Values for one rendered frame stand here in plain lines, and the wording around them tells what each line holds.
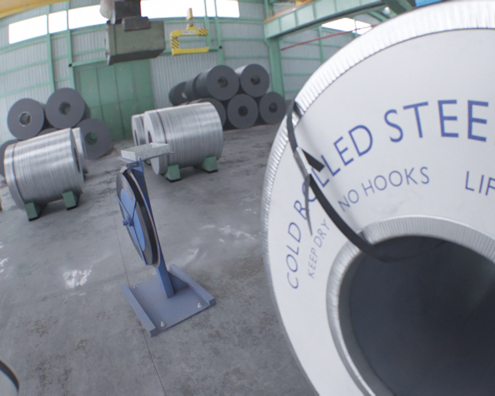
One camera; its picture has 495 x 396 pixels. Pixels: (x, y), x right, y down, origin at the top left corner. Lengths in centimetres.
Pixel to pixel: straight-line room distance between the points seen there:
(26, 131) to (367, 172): 1131
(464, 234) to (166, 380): 145
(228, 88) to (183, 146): 760
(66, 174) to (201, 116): 259
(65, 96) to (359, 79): 1098
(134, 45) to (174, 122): 409
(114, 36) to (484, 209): 105
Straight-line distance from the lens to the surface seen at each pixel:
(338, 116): 54
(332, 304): 72
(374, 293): 83
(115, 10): 109
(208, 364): 158
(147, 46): 103
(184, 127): 505
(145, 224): 150
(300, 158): 55
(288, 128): 60
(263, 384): 146
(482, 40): 41
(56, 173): 492
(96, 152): 1113
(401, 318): 94
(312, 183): 55
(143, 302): 210
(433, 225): 46
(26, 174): 503
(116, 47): 102
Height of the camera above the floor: 123
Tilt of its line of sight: 19 degrees down
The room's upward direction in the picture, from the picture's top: 6 degrees counter-clockwise
